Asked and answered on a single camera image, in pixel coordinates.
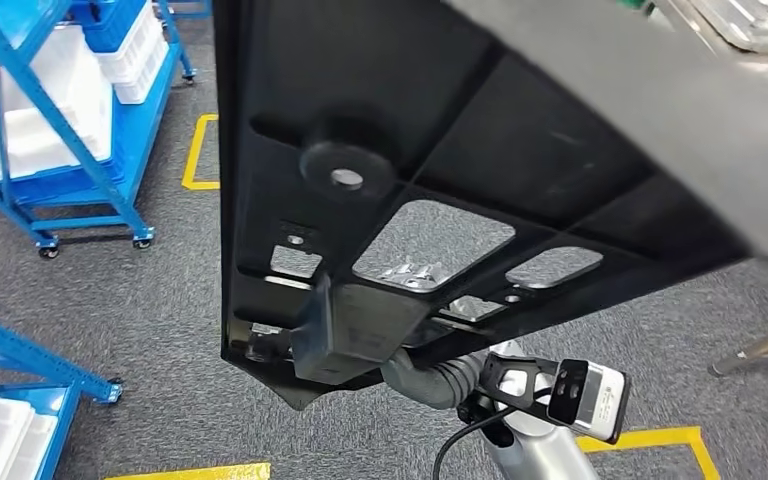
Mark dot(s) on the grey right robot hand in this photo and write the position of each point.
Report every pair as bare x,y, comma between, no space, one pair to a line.
410,275

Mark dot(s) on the black plastic plate frame part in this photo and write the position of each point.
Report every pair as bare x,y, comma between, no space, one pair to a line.
291,79

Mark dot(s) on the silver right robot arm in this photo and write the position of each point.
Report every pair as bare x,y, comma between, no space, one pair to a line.
536,450

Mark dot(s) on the blue wheeled shelf rack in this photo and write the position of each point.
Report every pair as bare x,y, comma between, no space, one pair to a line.
145,119

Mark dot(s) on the blue metal shelf rack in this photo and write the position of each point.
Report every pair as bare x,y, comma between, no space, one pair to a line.
26,348

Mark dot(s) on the white ribbed plastic bin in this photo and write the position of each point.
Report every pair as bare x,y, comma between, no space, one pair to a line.
139,66

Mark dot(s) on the small blue plastic bin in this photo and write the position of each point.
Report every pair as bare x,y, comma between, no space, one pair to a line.
109,23

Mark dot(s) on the ribbed metal tray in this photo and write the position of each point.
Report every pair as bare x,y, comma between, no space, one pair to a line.
755,23

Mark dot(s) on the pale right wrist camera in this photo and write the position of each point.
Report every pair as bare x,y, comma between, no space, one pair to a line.
596,397

